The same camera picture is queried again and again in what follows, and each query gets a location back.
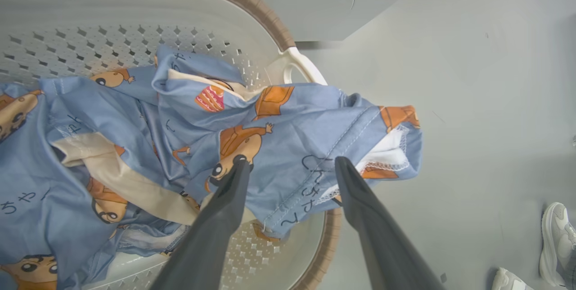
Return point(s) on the blue cartoon print shirt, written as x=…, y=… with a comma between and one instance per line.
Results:
x=292, y=137

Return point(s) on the white front-load washing machine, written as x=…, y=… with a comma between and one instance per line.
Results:
x=292, y=2

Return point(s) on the grey white sneaker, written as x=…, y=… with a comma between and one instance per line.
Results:
x=558, y=245

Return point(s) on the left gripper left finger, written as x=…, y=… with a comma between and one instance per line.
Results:
x=211, y=236

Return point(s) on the cream laundry basket brown rim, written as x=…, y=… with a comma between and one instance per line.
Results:
x=90, y=6

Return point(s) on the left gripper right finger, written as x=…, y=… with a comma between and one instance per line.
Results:
x=387, y=245

